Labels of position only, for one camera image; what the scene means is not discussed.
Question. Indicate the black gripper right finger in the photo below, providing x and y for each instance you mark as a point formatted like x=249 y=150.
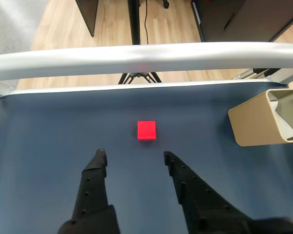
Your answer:
x=200 y=202

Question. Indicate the white tissue paper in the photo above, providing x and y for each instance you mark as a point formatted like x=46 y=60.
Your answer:
x=284 y=124

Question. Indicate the red cube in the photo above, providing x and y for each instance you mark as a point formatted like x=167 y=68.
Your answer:
x=146 y=130

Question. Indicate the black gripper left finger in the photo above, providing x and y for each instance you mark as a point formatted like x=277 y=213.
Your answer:
x=92 y=185

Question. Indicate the silver table frame rail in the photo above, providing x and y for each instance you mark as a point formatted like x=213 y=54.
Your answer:
x=146 y=57

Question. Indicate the black tripod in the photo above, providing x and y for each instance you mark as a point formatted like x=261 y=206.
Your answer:
x=134 y=22

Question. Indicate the beige box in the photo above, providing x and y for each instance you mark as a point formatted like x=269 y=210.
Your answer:
x=254 y=122

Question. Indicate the black desk panel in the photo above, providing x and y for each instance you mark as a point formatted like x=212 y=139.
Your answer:
x=88 y=14

